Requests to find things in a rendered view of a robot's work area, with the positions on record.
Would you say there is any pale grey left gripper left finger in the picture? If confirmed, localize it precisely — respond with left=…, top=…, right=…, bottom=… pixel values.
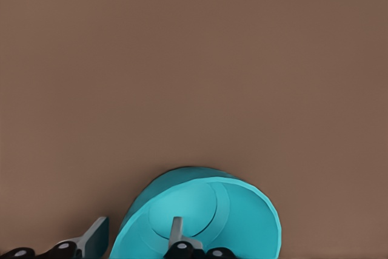
left=0, top=216, right=110, bottom=259

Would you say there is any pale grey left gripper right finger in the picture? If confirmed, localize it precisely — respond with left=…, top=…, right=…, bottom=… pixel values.
left=164, top=216, right=236, bottom=259

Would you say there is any teal bowl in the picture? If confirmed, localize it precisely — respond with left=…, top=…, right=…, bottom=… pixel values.
left=109, top=166, right=283, bottom=259

